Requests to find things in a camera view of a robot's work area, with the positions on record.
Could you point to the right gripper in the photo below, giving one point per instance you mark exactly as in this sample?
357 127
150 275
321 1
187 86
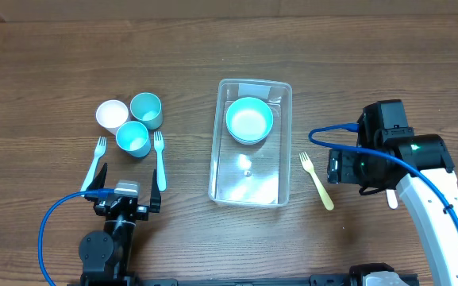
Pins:
340 170

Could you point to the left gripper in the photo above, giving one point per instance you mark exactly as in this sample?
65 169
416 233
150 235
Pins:
142 210

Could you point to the white spoon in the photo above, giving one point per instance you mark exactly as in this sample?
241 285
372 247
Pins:
392 201

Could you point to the blue cup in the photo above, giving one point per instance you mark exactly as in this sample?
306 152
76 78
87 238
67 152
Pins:
133 137

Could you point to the yellow fork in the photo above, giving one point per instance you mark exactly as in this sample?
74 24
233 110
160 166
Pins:
309 167

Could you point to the blue bowl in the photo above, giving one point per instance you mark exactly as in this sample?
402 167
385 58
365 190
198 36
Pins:
249 112

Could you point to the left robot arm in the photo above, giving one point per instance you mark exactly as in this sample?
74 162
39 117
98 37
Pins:
105 253

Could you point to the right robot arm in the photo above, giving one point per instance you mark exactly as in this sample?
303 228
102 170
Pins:
421 170

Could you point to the clear plastic container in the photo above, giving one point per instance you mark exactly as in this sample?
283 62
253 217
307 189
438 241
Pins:
252 175

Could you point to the light blue fork left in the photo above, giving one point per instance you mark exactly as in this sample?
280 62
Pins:
99 152

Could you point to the light blue fork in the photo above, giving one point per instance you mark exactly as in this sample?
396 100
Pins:
159 148
99 152

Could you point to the light blue fork right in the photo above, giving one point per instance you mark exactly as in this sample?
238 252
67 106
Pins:
159 148

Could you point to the white cup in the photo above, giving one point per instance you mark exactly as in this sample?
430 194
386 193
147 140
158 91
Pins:
112 114

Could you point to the green cup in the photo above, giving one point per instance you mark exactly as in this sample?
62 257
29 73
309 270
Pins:
148 109

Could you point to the white bowl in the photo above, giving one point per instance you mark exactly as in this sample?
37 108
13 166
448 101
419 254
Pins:
249 142

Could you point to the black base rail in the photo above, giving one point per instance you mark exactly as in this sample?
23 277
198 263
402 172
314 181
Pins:
351 279

